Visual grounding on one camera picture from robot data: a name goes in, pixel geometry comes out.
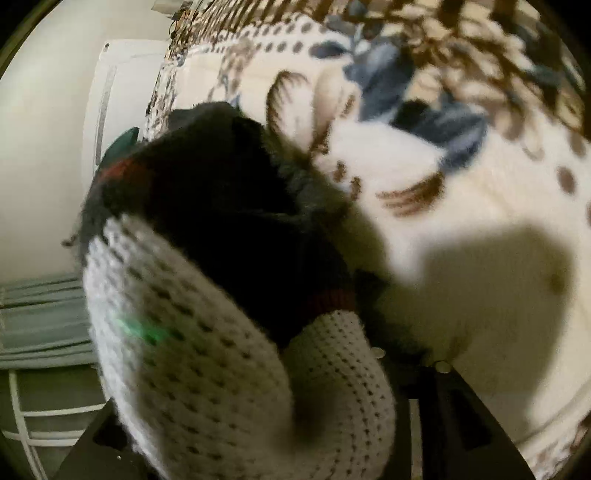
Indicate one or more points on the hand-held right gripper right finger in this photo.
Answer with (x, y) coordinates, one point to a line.
(438, 406)

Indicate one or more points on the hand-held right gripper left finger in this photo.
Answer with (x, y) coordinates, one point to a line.
(101, 452)

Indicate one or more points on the black and white knit sweater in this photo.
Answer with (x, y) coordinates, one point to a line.
(207, 221)

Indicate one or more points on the white framed window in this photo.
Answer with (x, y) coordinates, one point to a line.
(27, 436)

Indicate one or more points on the grey curtain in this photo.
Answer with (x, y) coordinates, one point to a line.
(41, 323)

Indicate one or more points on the floral quilt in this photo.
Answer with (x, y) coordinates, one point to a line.
(485, 194)

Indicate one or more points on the dark green blanket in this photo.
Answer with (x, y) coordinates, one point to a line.
(121, 147)

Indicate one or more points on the brown checked blanket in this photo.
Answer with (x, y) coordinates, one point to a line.
(217, 32)

